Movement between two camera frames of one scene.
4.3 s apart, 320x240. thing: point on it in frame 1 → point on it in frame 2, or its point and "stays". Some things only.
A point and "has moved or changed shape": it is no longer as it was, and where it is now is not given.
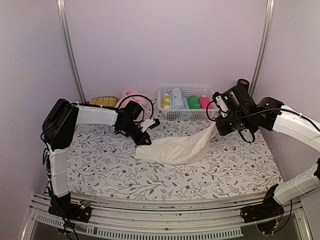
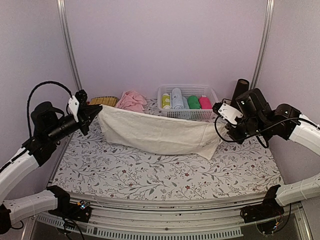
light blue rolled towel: x=176 y=99 stays
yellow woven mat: x=104 y=101 stays
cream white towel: x=178 y=150 has moved or changed shape
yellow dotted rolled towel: x=166 y=101 stays
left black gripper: x=140 y=140 → x=86 y=114
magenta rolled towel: x=204 y=101 stays
